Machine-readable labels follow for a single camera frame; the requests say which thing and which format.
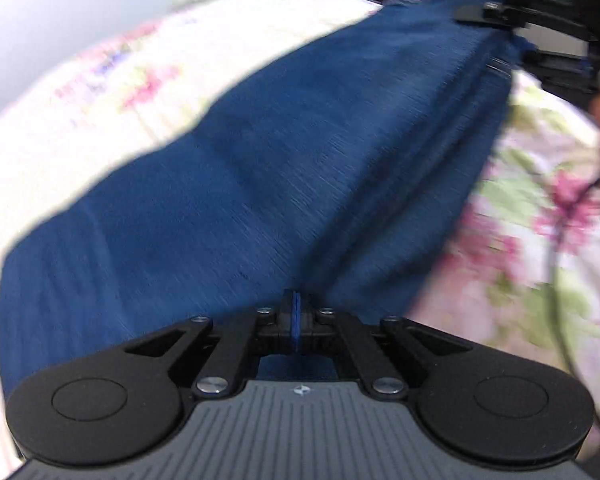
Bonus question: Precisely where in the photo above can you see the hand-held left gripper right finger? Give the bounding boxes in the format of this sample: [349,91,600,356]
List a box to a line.
[296,290,473,397]

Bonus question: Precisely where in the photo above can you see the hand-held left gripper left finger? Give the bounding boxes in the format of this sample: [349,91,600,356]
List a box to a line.
[122,289,297,397]

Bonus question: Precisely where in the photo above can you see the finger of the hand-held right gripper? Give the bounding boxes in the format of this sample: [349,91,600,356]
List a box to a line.
[522,35,600,95]
[454,0,593,41]

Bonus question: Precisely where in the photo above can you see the floral bedspread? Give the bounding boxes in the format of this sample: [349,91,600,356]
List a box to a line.
[0,0,600,463]

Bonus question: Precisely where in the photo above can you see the blue denim pants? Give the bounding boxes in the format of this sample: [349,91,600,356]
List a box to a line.
[0,0,537,403]

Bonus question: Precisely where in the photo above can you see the black cable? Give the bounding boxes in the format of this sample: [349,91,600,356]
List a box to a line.
[547,165,600,378]

